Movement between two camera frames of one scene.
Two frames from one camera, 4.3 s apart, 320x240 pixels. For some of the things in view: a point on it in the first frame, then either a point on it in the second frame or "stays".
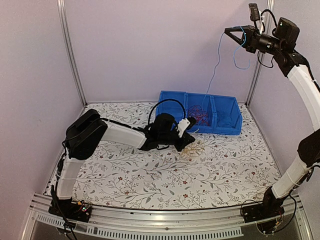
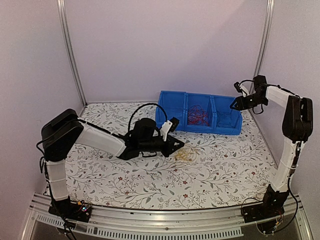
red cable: [201, 115] stays
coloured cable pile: [195, 148] -> [188, 154]
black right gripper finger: [242, 41] -> [237, 105]
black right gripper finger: [246, 29] -> [237, 102]
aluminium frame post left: [61, 8] stays
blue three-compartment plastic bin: [212, 114] stays
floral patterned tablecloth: [218, 171] stays
